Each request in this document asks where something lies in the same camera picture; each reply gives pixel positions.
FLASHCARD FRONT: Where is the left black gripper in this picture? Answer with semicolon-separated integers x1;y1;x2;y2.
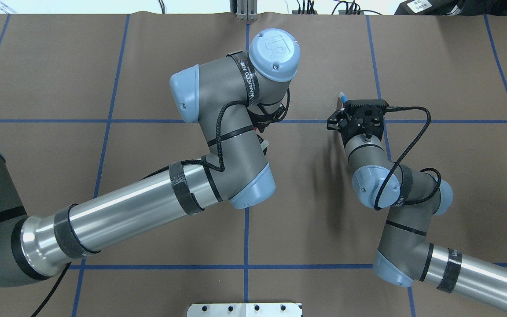
247;99;290;130

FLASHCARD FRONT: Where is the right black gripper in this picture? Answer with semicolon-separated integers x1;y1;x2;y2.
341;116;384;146

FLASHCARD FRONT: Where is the blue marker pen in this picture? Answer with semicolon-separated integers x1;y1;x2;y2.
338;92;348;105

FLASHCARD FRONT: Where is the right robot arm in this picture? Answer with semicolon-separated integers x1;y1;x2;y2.
342;132;507;312

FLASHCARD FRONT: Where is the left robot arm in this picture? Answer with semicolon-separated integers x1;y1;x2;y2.
0;28;301;288

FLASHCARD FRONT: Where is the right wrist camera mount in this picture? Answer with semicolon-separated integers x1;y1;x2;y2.
326;99;389;133

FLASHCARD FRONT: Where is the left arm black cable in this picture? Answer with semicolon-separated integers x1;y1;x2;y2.
29;99;291;317

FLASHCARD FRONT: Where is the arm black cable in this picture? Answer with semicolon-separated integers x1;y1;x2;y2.
29;99;291;317
373;106;442;211

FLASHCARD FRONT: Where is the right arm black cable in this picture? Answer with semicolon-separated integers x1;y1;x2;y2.
373;106;442;211

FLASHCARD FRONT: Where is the aluminium frame post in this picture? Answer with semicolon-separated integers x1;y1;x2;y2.
230;0;258;22

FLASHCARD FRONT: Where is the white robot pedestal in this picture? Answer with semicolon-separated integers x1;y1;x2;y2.
187;302;303;317

